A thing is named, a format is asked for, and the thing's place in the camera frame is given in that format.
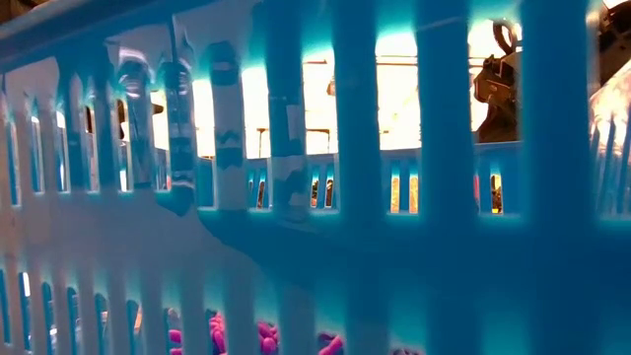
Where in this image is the blue plastic slotted basket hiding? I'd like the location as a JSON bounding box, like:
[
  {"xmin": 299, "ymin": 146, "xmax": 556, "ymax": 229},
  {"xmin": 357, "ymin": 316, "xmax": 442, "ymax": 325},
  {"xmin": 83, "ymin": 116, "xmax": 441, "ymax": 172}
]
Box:
[{"xmin": 0, "ymin": 0, "xmax": 631, "ymax": 355}]

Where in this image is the background room table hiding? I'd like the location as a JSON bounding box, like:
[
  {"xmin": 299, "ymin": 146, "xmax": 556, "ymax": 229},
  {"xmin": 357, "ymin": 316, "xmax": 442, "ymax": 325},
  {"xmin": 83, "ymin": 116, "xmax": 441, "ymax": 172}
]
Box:
[{"xmin": 255, "ymin": 126, "xmax": 332, "ymax": 154}]

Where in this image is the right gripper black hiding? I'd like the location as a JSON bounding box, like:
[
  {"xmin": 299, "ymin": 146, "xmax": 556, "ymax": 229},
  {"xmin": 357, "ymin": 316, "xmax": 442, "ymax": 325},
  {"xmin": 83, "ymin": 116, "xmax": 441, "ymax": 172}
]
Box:
[{"xmin": 472, "ymin": 51, "xmax": 522, "ymax": 144}]

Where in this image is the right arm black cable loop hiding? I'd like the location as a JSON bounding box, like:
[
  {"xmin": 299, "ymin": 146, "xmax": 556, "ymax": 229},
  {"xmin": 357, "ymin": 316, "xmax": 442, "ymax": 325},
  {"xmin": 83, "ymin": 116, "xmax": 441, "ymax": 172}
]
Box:
[{"xmin": 492, "ymin": 19, "xmax": 520, "ymax": 53}]

